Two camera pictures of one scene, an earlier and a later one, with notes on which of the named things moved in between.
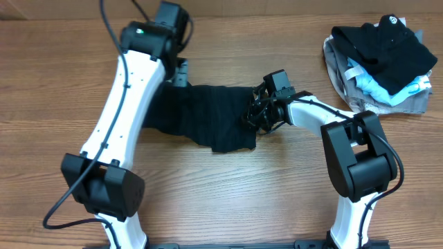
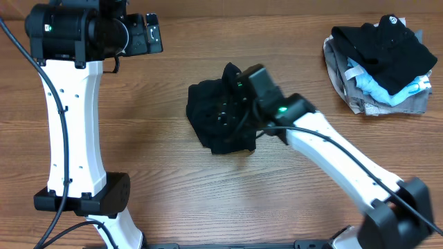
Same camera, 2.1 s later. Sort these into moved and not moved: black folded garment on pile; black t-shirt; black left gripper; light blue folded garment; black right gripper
Moved: black t-shirt; black right gripper; black left gripper
Not moved: black folded garment on pile; light blue folded garment
